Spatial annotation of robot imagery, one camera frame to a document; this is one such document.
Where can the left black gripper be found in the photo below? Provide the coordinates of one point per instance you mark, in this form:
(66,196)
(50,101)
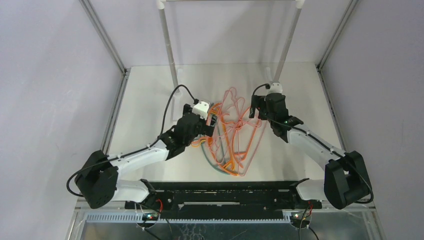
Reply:
(204,130)

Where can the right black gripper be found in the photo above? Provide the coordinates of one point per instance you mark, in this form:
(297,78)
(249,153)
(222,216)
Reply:
(260,104)

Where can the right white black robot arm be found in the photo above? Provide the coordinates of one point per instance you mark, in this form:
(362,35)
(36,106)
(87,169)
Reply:
(346,180)

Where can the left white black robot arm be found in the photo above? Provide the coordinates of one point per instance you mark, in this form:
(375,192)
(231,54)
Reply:
(101,179)

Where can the orange plastic hanger left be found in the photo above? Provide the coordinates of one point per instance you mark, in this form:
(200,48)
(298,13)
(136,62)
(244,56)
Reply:
(219,146)

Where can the large orange plastic hanger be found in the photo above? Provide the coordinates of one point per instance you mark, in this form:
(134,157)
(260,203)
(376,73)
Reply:
(241,137)

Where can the teal plastic hanger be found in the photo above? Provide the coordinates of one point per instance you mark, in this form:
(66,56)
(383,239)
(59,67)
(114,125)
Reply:
(219,167)

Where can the white hanger rack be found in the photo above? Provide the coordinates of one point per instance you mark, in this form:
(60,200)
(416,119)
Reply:
(176,97)

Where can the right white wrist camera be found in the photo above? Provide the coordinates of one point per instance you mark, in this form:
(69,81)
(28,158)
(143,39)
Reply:
(275,87)

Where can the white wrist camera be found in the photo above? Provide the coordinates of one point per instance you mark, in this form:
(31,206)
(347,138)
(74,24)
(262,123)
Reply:
(275,87)
(202,109)

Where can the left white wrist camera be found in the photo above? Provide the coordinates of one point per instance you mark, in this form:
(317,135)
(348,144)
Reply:
(202,109)

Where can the aluminium frame post left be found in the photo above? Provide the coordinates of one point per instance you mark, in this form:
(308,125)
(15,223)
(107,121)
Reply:
(101,31)

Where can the aluminium frame post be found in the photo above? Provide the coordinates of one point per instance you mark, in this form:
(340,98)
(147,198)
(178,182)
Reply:
(348,12)
(101,31)

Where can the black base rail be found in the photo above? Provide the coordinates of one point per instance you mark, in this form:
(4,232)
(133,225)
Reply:
(225,201)

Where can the aluminium frame post right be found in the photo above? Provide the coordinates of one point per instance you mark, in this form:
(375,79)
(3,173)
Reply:
(348,12)

